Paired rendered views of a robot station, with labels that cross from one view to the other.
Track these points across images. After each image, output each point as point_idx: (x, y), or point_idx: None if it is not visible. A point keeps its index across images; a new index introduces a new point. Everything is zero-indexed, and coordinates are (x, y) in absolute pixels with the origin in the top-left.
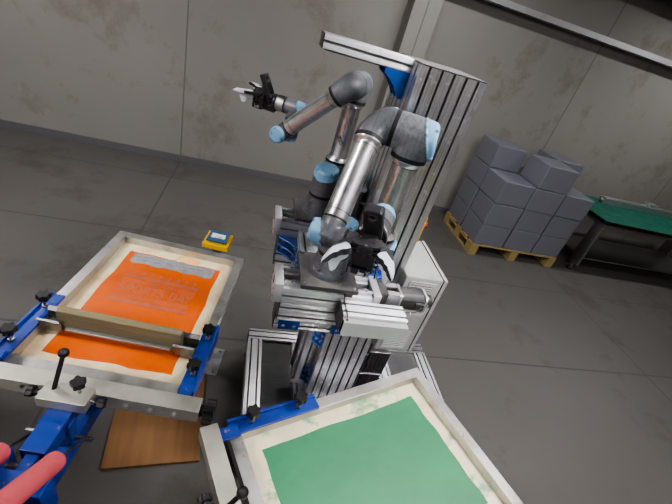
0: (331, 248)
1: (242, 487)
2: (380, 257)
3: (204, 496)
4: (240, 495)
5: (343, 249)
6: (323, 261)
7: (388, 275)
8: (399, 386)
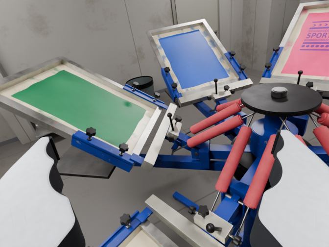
0: (319, 162)
1: (211, 226)
2: (59, 199)
3: (237, 237)
4: (209, 223)
5: (275, 185)
6: (276, 134)
7: (54, 142)
8: None
